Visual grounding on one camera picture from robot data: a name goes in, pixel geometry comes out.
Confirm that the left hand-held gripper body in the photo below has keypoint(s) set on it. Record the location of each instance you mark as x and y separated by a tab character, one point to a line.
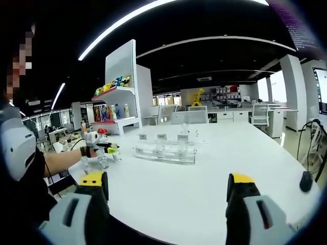
92	137

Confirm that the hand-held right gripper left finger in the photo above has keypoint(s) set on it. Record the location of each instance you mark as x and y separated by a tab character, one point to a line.
64	219

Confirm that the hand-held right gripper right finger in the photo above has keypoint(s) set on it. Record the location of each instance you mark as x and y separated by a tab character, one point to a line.
268	219

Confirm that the clear acrylic reagent rack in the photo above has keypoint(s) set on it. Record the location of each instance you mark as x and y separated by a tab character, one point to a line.
140	151

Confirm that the orange drink bottle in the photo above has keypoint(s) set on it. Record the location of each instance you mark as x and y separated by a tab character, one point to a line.
83	126

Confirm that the person's left hand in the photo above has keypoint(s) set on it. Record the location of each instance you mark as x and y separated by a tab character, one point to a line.
88	151

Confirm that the red round object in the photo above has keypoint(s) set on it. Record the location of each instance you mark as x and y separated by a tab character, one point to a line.
102	131

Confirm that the row of drink bottles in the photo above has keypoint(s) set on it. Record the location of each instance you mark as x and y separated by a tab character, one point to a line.
113	112

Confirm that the dark low cabinet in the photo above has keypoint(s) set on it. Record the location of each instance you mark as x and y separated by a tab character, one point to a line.
60	181

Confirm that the short ceiling light strip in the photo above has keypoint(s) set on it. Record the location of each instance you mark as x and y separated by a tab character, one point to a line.
58	96

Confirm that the black computer mouse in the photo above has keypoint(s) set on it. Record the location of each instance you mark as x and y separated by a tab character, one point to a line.
306	181

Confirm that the row of colourful snack packets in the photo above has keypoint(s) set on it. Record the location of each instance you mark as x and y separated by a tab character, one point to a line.
112	85

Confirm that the white chest-worn device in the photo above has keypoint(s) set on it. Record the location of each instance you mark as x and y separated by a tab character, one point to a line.
18	145

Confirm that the white display shelf unit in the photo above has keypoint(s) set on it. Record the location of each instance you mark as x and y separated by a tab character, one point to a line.
120	61

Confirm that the white plastic chair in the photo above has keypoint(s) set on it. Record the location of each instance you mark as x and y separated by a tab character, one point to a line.
315	150

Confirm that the wide white chair back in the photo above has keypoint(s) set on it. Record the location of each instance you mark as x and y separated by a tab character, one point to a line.
190	118

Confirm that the yellow robot figure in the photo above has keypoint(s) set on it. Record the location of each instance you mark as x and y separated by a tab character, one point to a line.
198	97

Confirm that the white mesh office chair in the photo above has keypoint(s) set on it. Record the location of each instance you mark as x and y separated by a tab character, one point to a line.
260	114

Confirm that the row of white office desks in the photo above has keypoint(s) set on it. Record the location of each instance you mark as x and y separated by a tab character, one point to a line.
237	116

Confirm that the long ceiling light strip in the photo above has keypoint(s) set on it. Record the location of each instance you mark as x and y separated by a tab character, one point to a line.
115	28

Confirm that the ceiling air vent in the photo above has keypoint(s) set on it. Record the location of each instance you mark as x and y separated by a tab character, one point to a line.
204	78

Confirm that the lit computer monitor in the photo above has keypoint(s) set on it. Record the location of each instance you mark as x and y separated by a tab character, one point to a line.
322	94

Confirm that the large dark text screen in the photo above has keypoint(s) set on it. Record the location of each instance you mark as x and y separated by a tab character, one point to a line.
299	25

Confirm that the wall shelf with products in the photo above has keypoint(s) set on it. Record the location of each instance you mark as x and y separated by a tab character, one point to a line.
226	92

